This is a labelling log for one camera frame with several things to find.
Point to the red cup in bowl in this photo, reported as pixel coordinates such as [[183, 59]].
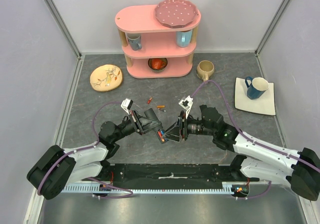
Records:
[[157, 63]]

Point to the grey mug on shelf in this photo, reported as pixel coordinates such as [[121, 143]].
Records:
[[134, 40]]

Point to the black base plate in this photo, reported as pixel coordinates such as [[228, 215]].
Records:
[[129, 171]]

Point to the white square plate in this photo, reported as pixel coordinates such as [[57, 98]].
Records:
[[264, 105]]

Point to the pink three-tier shelf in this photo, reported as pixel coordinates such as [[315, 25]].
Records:
[[157, 41]]

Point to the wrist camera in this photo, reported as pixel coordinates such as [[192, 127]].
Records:
[[126, 105], [186, 103]]

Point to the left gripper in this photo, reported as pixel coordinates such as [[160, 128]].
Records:
[[138, 126]]

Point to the pink dotted plate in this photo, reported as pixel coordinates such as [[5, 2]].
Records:
[[175, 13]]

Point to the light blue mug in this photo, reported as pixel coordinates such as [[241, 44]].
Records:
[[183, 38]]

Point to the orange battery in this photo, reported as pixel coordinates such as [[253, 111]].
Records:
[[160, 106]]

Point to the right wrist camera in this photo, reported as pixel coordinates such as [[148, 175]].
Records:
[[186, 103]]

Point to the dark blue mug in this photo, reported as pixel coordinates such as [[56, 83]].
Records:
[[256, 87]]

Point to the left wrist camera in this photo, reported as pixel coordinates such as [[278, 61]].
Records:
[[126, 105]]

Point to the beige ceramic mug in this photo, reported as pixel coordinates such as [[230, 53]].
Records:
[[205, 70]]

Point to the yellow bird painted plate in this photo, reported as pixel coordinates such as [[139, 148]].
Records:
[[106, 78]]

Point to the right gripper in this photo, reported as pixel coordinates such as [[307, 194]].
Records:
[[182, 127]]

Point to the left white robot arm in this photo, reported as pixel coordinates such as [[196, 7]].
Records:
[[59, 167]]

